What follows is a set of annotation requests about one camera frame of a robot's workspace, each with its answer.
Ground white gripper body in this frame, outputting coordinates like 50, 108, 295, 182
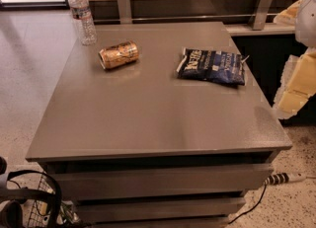
295, 0, 316, 47

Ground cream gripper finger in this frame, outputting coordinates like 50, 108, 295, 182
274, 0, 302, 26
273, 47, 316, 119

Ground orange soda can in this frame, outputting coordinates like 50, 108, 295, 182
99, 40, 139, 70

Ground white power strip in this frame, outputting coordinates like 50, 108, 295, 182
265, 173, 307, 186

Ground dark blue chip bag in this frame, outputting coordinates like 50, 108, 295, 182
177, 48, 248, 86

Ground grey drawer cabinet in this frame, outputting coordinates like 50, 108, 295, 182
27, 22, 291, 228

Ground clear plastic water bottle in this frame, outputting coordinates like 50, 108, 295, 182
68, 0, 97, 45

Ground horizontal metal rail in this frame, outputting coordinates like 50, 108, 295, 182
95, 13, 277, 24

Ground right metal wall bracket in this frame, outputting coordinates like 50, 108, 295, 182
249, 0, 273, 31

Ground metal wall bracket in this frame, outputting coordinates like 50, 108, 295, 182
249, 0, 273, 31
117, 0, 132, 24

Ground black power cable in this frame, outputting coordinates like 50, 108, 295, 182
227, 182, 269, 225

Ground left metal wall bracket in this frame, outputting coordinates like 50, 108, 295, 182
117, 0, 132, 24

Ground wire mesh basket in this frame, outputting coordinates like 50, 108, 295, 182
27, 173, 62, 228

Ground black bag straps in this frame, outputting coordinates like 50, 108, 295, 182
0, 155, 63, 228

